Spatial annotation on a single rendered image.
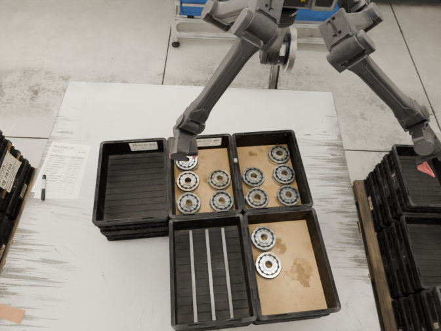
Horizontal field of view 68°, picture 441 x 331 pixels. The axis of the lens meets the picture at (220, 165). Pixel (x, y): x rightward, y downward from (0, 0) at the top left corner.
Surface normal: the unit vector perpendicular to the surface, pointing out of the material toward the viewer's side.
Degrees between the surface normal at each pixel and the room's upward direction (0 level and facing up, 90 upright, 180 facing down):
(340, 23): 55
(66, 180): 0
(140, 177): 0
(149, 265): 0
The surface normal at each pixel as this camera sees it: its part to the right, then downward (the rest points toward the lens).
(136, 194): 0.04, -0.51
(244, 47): 0.07, 0.77
